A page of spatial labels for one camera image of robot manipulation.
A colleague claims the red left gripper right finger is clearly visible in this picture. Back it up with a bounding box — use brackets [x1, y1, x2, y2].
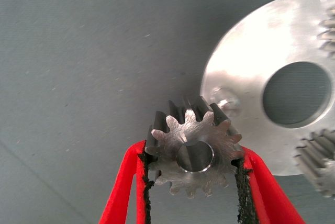
[230, 145, 307, 224]

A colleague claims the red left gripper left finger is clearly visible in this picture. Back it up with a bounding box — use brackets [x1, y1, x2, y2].
[98, 139, 158, 224]

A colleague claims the round metal carrier plate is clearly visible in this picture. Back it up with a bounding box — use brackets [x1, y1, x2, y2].
[200, 0, 335, 177]

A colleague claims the dark grey table cloth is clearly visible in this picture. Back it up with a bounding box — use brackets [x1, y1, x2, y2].
[0, 0, 335, 224]

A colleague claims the small steel planetary gear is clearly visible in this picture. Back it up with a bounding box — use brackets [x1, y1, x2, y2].
[145, 95, 245, 199]
[316, 0, 335, 58]
[294, 128, 335, 199]

